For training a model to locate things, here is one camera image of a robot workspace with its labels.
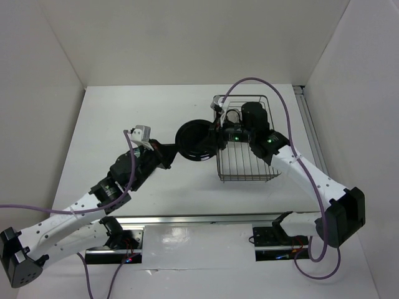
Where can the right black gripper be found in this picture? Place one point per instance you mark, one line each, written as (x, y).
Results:
(216, 133)

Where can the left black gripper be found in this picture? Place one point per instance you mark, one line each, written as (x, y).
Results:
(164, 153)

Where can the black glossy plate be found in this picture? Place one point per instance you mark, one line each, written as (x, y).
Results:
(187, 140)

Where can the clear square glass plate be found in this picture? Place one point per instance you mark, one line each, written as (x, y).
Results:
(233, 115)

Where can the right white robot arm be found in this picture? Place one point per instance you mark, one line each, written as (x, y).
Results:
(342, 210)

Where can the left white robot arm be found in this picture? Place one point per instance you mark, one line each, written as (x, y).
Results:
(84, 224)

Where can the metal wire dish rack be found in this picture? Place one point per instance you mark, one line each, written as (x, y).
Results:
(237, 162)

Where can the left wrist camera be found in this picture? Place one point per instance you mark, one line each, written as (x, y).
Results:
(140, 136)

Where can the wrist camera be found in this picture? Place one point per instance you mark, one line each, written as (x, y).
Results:
(140, 136)
(220, 108)

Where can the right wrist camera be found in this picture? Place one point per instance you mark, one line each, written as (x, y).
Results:
(220, 108)

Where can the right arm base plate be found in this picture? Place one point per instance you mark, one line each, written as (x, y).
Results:
(271, 243)

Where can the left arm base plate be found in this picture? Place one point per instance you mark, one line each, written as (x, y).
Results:
(129, 247)

